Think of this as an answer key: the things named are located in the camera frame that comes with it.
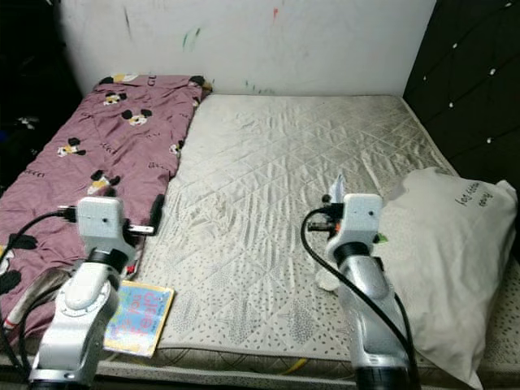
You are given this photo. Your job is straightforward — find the colourful children's book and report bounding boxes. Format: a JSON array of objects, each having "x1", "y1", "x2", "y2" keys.
[{"x1": 104, "y1": 280, "x2": 176, "y2": 358}]

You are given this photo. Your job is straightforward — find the white pillow with tree print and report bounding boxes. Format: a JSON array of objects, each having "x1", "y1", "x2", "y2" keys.
[{"x1": 317, "y1": 167, "x2": 519, "y2": 389}]

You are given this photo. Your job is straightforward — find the pink cartoon print blanket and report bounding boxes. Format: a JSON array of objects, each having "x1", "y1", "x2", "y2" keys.
[{"x1": 0, "y1": 73, "x2": 212, "y2": 338}]

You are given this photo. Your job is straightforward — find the white quilted mattress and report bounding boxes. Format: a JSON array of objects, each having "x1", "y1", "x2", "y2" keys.
[{"x1": 0, "y1": 95, "x2": 520, "y2": 387}]

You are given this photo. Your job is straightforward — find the white striped-cuff garment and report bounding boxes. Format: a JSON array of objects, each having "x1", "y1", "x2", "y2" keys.
[{"x1": 4, "y1": 268, "x2": 70, "y2": 330}]

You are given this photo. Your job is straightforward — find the black clothes heap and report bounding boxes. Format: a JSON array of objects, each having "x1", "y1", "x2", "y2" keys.
[{"x1": 0, "y1": 0, "x2": 82, "y2": 188}]

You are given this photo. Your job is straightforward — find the dark tufted headboard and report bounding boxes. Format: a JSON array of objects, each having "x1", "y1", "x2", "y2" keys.
[{"x1": 402, "y1": 0, "x2": 520, "y2": 261}]

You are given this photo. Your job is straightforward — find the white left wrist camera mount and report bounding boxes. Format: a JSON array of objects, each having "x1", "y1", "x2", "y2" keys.
[{"x1": 77, "y1": 197, "x2": 127, "y2": 254}]

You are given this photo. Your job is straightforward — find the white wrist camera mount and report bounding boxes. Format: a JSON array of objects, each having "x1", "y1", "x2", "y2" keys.
[
  {"x1": 340, "y1": 193, "x2": 383, "y2": 249},
  {"x1": 77, "y1": 197, "x2": 127, "y2": 254}
]

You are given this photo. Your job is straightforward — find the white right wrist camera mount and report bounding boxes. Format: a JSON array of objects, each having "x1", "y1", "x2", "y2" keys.
[{"x1": 340, "y1": 193, "x2": 383, "y2": 249}]

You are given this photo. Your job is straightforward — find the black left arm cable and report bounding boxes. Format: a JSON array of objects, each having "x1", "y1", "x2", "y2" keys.
[{"x1": 0, "y1": 210, "x2": 80, "y2": 383}]

